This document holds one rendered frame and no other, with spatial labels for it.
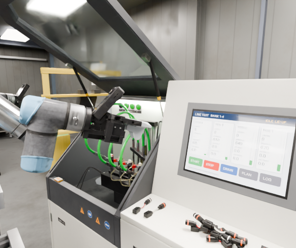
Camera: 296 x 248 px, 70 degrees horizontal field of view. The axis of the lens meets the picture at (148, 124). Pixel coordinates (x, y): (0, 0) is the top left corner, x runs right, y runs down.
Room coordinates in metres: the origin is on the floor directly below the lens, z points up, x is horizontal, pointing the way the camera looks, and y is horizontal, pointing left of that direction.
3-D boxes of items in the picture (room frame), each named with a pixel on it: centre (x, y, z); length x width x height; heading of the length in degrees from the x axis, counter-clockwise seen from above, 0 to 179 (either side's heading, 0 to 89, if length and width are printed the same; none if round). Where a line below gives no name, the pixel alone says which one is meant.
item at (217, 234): (0.69, -0.25, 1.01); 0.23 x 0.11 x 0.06; 50
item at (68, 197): (1.09, 0.38, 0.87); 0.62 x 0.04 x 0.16; 50
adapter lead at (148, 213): (0.85, -0.03, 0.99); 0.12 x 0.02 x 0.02; 134
